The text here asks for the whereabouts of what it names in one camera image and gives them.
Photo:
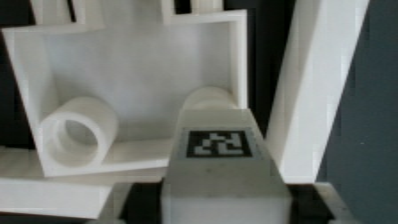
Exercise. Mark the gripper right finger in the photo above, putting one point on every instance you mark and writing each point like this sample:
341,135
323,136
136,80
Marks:
335,205

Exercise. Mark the white U-shaped fence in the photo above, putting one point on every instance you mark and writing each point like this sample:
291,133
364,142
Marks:
69,196

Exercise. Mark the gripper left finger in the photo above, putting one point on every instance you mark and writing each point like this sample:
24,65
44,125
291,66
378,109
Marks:
113,206

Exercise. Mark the white chair leg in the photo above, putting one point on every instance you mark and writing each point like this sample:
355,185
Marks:
222,187

